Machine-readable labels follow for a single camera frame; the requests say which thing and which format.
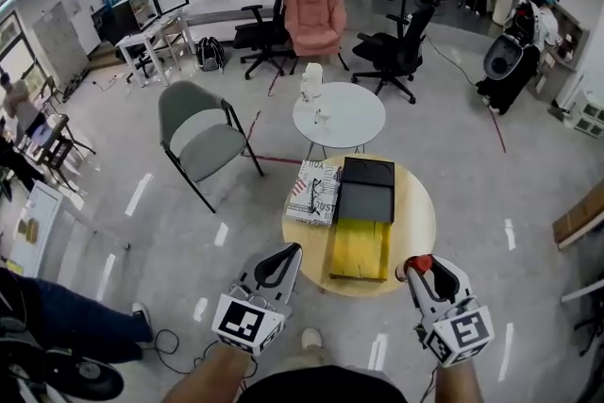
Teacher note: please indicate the small white cabinet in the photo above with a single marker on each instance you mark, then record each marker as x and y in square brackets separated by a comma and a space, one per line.
[590, 113]

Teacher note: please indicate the black backpack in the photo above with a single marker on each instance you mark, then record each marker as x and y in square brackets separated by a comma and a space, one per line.
[210, 54]

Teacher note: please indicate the long cardboard box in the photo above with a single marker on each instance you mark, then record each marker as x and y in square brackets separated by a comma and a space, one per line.
[580, 217]

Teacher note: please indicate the person's black shirt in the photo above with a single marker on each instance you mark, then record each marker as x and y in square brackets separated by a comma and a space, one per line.
[325, 387]

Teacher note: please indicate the yellow wooden tray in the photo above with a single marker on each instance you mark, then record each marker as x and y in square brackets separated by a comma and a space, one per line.
[365, 203]

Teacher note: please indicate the pink armchair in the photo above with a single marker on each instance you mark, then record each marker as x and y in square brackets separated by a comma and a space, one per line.
[313, 19]

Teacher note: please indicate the grey wooden wall cabinet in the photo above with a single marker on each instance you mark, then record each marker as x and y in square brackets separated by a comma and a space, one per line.
[571, 38]

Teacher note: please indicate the black eyeglasses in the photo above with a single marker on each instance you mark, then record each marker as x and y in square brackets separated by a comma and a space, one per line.
[315, 196]

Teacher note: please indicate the round white table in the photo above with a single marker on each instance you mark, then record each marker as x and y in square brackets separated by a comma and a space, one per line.
[349, 118]

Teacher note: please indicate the person's white shoe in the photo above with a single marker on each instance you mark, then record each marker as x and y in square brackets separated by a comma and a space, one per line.
[311, 337]

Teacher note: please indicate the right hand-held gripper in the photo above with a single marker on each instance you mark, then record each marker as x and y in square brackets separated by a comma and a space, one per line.
[464, 335]

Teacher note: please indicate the white side table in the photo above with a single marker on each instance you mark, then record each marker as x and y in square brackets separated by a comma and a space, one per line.
[42, 222]

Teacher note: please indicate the person's right forearm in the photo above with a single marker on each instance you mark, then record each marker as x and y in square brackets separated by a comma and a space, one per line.
[458, 387]

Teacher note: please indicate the black office chair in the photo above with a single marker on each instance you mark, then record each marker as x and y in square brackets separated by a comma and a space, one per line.
[391, 52]
[264, 35]

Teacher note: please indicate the grey padded chair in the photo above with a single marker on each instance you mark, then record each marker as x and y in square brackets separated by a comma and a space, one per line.
[207, 151]

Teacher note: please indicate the white plastic jug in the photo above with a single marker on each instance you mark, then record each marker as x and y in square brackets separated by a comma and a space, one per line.
[313, 78]

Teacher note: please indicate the person's left forearm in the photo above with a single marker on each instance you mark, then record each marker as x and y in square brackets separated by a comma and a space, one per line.
[207, 375]

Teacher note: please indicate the white desk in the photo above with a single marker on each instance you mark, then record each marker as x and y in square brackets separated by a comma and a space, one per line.
[141, 40]
[585, 292]

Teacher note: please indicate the clear plastic bottle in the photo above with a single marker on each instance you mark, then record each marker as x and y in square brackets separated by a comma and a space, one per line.
[306, 90]

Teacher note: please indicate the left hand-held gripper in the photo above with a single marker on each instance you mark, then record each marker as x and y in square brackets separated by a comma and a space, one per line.
[243, 325]

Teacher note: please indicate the black swivel chair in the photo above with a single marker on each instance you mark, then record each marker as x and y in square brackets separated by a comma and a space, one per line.
[141, 56]
[595, 321]

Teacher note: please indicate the grey metal locker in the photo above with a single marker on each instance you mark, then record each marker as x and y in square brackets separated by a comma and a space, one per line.
[61, 38]

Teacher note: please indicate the round wooden table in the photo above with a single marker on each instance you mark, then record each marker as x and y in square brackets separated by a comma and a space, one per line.
[415, 222]

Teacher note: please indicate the printed newspaper-pattern book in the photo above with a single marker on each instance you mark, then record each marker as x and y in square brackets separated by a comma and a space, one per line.
[302, 203]

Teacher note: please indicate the small white cup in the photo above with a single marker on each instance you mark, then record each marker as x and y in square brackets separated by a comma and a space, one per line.
[323, 115]

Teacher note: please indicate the person's beige trousers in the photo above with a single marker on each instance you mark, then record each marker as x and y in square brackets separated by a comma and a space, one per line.
[302, 358]

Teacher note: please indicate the black floor stand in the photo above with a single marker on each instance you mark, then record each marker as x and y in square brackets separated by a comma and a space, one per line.
[405, 0]

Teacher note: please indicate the dark wooden chair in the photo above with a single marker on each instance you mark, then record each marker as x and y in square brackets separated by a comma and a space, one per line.
[56, 146]

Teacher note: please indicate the white trash bin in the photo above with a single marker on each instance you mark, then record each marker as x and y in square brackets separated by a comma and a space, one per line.
[502, 5]

